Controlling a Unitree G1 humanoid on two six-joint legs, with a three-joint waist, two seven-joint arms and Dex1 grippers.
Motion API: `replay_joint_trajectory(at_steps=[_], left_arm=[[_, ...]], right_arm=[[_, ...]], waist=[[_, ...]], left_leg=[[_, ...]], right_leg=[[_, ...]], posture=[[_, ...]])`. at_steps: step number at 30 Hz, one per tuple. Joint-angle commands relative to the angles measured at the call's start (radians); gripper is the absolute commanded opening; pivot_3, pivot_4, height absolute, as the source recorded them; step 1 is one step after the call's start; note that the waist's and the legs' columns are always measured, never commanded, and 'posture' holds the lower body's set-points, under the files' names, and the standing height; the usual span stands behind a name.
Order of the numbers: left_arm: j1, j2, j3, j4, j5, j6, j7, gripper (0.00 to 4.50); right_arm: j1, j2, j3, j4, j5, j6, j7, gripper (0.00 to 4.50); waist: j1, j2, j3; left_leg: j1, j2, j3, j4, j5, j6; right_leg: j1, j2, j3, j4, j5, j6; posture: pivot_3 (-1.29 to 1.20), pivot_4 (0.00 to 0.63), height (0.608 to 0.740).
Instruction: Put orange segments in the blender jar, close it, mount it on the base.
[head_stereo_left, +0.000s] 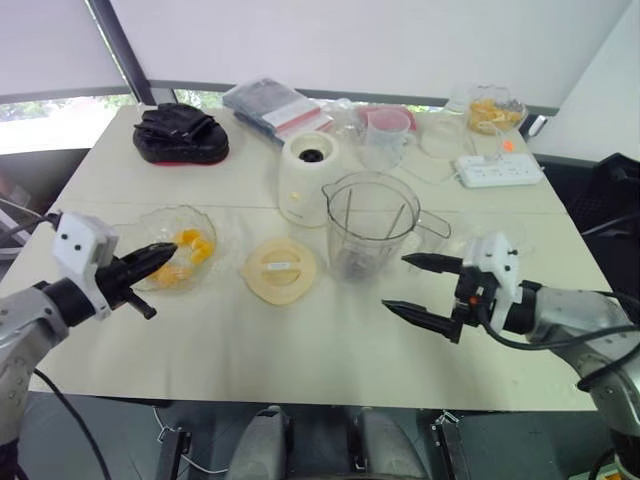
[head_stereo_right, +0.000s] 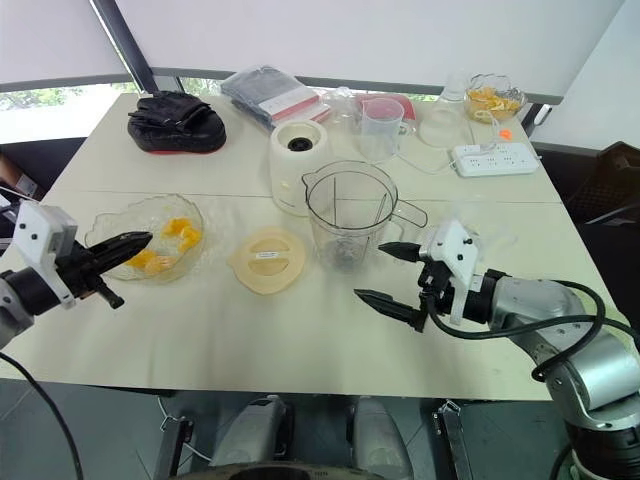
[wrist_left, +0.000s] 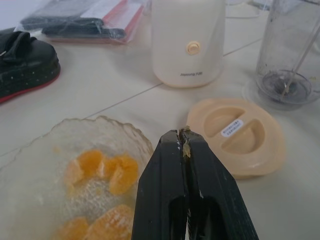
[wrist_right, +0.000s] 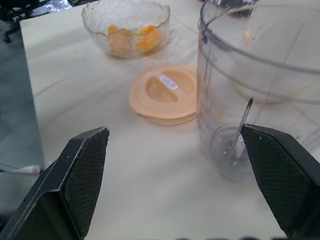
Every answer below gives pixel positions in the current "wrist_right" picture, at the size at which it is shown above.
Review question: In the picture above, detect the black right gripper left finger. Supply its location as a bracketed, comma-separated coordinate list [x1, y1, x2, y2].
[0, 126, 110, 240]

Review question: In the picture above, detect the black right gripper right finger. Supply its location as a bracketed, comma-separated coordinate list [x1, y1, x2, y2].
[240, 123, 320, 240]

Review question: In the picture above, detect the orange fruit piece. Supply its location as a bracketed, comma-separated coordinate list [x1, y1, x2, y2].
[108, 31, 134, 57]
[136, 24, 156, 36]
[107, 24, 121, 36]
[134, 31, 162, 55]

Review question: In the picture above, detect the peach round blender lid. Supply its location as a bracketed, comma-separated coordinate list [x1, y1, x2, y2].
[128, 64, 200, 126]

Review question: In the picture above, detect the clear plastic blender jug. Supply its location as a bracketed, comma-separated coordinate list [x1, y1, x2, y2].
[196, 0, 320, 182]

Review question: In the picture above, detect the textured glass bowl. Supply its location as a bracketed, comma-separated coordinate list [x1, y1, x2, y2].
[81, 1, 171, 60]

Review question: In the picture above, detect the black office chair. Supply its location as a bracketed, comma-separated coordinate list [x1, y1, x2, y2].
[0, 0, 33, 44]

